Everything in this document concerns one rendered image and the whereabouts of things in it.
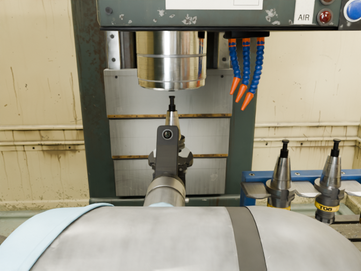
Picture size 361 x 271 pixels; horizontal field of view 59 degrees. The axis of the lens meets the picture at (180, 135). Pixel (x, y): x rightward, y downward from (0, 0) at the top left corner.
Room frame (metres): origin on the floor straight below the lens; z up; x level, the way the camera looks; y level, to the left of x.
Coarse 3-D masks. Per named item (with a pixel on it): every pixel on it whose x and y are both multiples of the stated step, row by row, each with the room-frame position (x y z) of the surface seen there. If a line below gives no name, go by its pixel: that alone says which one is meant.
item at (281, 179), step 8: (280, 160) 0.62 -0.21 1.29; (288, 160) 0.62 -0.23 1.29; (280, 168) 0.62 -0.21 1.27; (288, 168) 0.62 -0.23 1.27; (272, 176) 0.63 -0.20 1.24; (280, 176) 0.61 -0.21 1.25; (288, 176) 0.61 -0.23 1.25; (272, 184) 0.62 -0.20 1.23; (280, 184) 0.61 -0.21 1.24; (288, 184) 0.61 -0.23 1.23
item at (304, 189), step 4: (296, 184) 0.65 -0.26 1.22; (300, 184) 0.65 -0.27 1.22; (304, 184) 0.65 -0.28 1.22; (308, 184) 0.65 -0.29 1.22; (312, 184) 0.65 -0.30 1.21; (296, 188) 0.63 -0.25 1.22; (300, 188) 0.63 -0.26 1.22; (304, 188) 0.63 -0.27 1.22; (308, 188) 0.63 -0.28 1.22; (312, 188) 0.63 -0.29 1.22; (296, 192) 0.62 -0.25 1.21; (300, 192) 0.61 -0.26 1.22; (304, 192) 0.61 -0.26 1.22; (308, 192) 0.61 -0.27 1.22; (312, 192) 0.61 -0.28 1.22; (316, 192) 0.61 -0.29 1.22; (320, 192) 0.62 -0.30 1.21; (300, 196) 0.61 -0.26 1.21; (304, 196) 0.60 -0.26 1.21; (308, 196) 0.60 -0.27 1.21; (312, 196) 0.60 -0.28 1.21; (316, 196) 0.60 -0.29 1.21
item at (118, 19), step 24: (96, 0) 0.55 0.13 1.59; (120, 0) 0.54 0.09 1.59; (144, 0) 0.54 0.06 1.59; (264, 0) 0.55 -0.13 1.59; (288, 0) 0.55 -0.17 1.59; (336, 0) 0.56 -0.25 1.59; (120, 24) 0.54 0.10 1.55; (144, 24) 0.54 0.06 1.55; (168, 24) 0.55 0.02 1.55; (192, 24) 0.55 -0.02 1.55; (216, 24) 0.55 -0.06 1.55; (240, 24) 0.55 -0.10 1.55; (264, 24) 0.55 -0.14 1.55; (288, 24) 0.55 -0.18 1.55; (312, 24) 0.56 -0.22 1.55; (336, 24) 0.56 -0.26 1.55
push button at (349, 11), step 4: (356, 0) 0.55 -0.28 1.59; (352, 4) 0.55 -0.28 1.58; (356, 4) 0.55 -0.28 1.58; (360, 4) 0.55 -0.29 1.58; (348, 8) 0.55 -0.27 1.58; (352, 8) 0.55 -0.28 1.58; (356, 8) 0.55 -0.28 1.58; (360, 8) 0.55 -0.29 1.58; (348, 12) 0.55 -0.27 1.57; (352, 12) 0.55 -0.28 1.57; (356, 12) 0.55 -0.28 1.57; (360, 12) 0.55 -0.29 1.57; (348, 16) 0.55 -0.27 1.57; (352, 16) 0.55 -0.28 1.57; (356, 16) 0.55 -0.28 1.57; (360, 16) 0.55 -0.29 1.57
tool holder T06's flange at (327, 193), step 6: (318, 180) 0.65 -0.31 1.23; (318, 186) 0.63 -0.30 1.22; (342, 186) 0.62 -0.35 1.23; (324, 192) 0.61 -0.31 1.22; (330, 192) 0.61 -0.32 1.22; (336, 192) 0.61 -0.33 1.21; (342, 192) 0.61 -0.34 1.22; (324, 198) 0.61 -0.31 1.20; (330, 198) 0.61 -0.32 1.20; (336, 198) 0.61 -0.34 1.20; (342, 198) 0.61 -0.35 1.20
